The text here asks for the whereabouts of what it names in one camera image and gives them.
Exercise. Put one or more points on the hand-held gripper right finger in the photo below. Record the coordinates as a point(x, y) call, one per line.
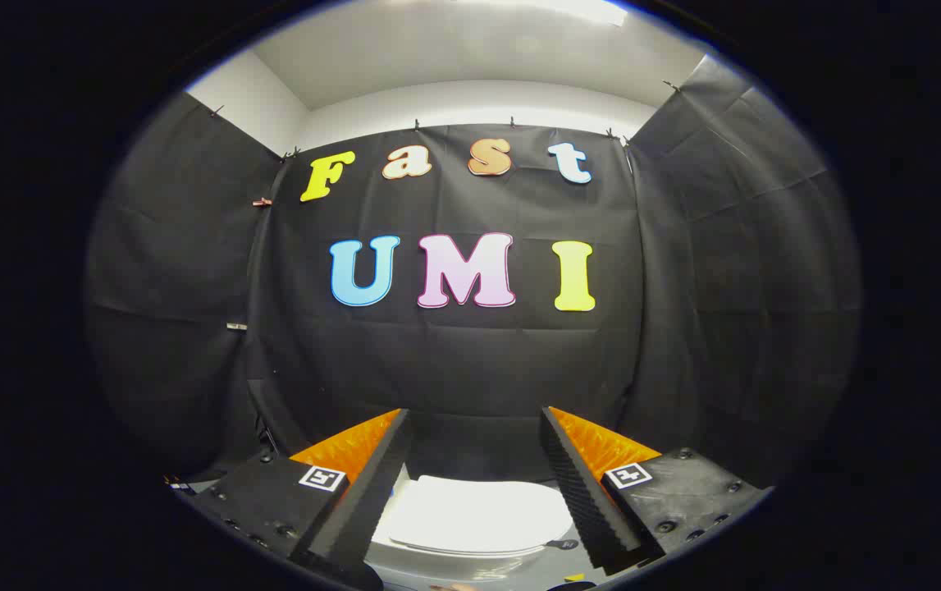
point(581, 492)

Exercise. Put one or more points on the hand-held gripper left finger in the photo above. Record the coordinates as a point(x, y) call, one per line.
point(359, 501)

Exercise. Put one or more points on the white toilet lid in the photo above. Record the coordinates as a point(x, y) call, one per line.
point(474, 513)

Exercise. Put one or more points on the white toilet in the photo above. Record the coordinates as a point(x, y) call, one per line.
point(454, 568)

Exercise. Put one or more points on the black tripod stand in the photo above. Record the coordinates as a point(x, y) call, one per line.
point(267, 439)

